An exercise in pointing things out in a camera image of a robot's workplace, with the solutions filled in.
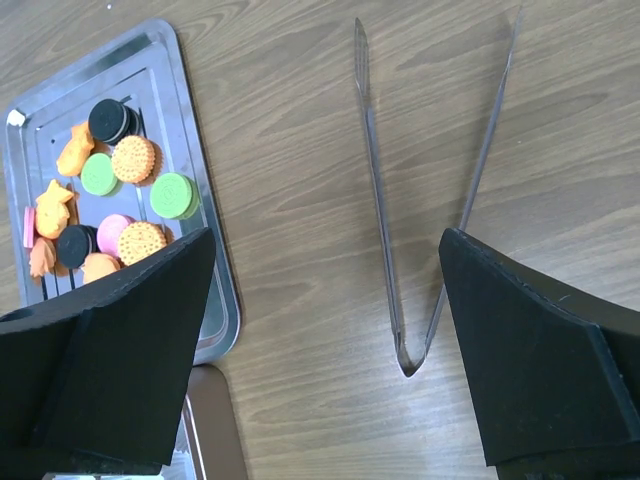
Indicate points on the orange fish cookie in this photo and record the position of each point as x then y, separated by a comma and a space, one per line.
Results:
76, 151

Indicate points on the brown tin lid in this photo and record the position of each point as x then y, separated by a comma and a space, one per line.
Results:
212, 433

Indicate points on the pink round cookie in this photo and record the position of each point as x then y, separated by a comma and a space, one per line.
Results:
109, 231

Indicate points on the pink cookie at edge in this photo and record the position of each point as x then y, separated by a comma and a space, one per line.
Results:
29, 231

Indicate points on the orange star cookie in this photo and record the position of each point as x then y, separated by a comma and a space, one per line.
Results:
52, 213

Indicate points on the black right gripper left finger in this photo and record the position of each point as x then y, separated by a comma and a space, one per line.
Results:
98, 376

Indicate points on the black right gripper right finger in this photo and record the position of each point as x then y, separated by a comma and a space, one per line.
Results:
553, 371

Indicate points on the green round cookie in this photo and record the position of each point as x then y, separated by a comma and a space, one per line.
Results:
174, 196
97, 175

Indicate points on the orange leaf cookie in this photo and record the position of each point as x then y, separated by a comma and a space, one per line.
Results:
42, 257

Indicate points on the black sandwich cookie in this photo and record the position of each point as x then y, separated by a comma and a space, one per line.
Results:
111, 120
75, 243

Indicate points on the steel baking tray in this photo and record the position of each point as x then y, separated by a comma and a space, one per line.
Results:
142, 68

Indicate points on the black sandwich cookie top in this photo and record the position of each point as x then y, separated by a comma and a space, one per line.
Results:
111, 120

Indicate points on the orange flower cookie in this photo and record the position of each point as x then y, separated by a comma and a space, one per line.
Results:
97, 266

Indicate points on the orange round sandwich cookie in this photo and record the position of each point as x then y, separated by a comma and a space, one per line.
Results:
140, 240

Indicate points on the orange round dotted cookie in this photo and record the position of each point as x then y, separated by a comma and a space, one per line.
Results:
136, 160

